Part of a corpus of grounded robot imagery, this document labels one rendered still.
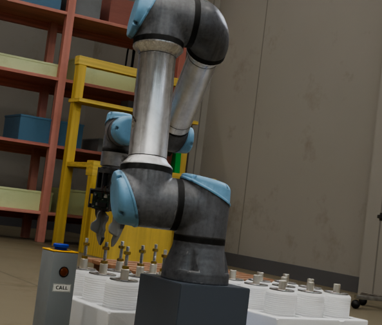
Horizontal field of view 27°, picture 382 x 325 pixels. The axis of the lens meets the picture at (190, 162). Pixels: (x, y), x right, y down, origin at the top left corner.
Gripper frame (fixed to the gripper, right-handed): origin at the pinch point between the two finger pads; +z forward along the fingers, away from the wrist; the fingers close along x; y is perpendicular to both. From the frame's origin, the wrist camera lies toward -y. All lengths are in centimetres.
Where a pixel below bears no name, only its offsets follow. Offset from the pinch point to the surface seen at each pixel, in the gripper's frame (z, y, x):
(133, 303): 14.5, 8.0, 14.6
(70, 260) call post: 5.2, 19.7, 1.6
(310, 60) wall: -154, -469, -103
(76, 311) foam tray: 19.1, 8.5, -1.7
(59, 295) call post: 14.1, 21.3, 0.7
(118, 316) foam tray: 17.4, 14.4, 14.5
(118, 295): 12.8, 10.9, 11.7
